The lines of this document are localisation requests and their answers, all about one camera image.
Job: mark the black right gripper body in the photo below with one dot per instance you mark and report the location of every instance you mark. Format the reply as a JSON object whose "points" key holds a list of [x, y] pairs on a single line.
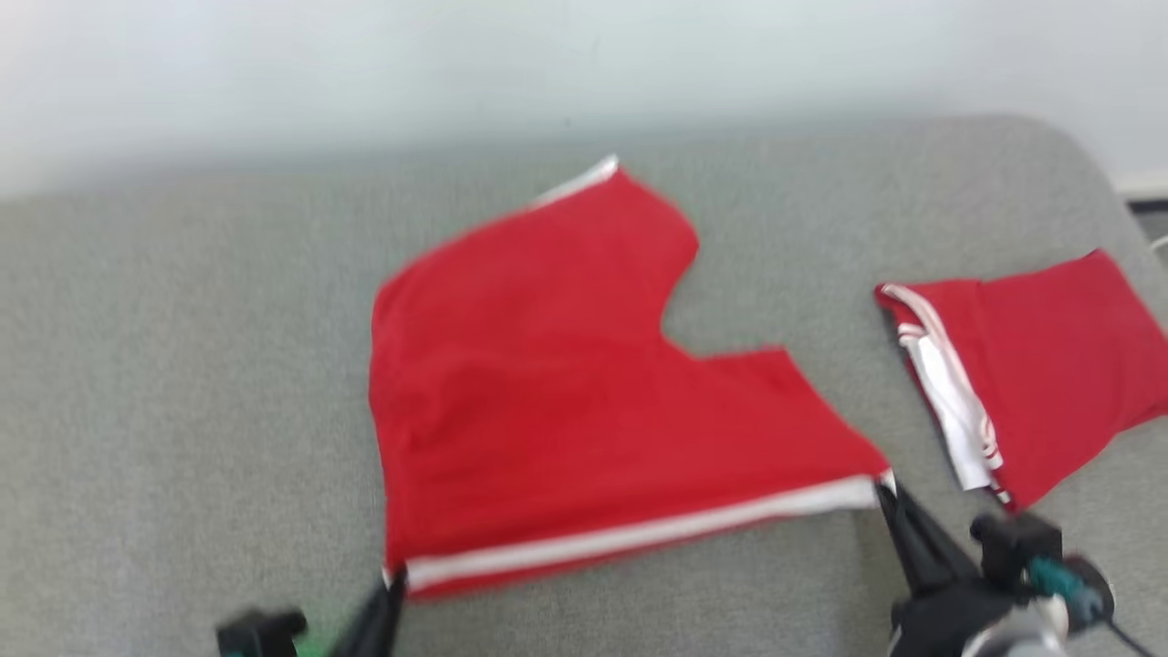
{"points": [[944, 620]]}

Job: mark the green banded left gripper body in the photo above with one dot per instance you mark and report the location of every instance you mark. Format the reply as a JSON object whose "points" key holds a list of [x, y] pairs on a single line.
{"points": [[315, 643]]}

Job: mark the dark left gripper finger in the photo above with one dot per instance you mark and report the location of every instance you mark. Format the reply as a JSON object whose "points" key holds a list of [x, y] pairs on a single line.
{"points": [[376, 625]]}

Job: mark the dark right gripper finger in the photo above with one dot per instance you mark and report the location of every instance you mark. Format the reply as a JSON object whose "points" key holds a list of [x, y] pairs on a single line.
{"points": [[917, 543]]}

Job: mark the red basketball jersey white sleeves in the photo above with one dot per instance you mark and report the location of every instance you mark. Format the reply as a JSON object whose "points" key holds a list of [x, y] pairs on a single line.
{"points": [[1058, 365]]}

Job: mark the red shorts white stripe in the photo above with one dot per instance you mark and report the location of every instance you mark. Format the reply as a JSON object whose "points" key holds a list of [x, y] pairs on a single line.
{"points": [[547, 411]]}

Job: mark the grey fabric sofa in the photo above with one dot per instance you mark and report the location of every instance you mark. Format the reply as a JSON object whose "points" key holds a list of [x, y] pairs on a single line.
{"points": [[182, 365]]}

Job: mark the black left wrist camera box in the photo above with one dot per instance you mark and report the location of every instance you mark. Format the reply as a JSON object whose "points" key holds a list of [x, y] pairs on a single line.
{"points": [[260, 631]]}

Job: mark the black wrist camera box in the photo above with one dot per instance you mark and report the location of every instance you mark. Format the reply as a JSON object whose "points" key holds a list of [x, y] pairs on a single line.
{"points": [[1013, 543], [260, 631]]}

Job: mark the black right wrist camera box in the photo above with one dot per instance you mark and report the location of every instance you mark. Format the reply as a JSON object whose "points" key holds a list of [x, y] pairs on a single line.
{"points": [[1013, 543]]}

